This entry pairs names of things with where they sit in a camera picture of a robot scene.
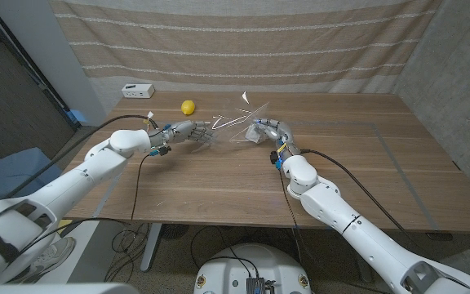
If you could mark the small blue floor object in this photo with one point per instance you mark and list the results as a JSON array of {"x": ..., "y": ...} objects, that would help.
[{"x": 78, "y": 116}]

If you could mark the clear cellophane sheet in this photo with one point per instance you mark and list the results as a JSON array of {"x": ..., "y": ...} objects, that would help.
[{"x": 241, "y": 120}]

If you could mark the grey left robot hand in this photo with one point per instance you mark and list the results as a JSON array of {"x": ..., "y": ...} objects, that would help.
[{"x": 186, "y": 131}]

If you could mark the grey torso connector box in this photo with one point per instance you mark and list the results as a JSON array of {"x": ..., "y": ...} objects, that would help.
[{"x": 255, "y": 286}]

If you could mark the blue grey bin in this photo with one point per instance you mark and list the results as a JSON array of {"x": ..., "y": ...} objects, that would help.
[{"x": 10, "y": 171}]

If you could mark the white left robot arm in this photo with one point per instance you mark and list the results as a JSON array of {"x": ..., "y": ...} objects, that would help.
[{"x": 76, "y": 179}]

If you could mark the beige striped backdrop cloth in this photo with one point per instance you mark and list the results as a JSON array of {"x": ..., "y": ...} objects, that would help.
[{"x": 239, "y": 41}]

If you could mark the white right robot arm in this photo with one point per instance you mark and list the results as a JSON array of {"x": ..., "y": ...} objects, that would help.
[{"x": 341, "y": 216}]

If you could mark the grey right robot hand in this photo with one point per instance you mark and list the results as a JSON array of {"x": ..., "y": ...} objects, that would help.
[{"x": 282, "y": 134}]

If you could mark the white power strip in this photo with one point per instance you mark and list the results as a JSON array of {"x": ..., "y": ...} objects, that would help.
[{"x": 138, "y": 91}]

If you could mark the white sneaker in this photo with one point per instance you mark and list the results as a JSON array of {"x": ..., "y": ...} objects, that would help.
[{"x": 51, "y": 257}]

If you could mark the grey table leg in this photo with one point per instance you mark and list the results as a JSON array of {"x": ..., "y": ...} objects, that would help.
[{"x": 151, "y": 249}]

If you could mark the yellow lemon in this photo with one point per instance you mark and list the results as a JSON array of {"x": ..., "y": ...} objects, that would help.
[{"x": 188, "y": 107}]

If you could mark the black door frame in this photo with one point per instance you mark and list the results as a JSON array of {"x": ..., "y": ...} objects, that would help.
[{"x": 39, "y": 83}]

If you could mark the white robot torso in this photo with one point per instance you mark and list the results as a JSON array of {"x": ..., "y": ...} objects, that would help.
[{"x": 235, "y": 277}]

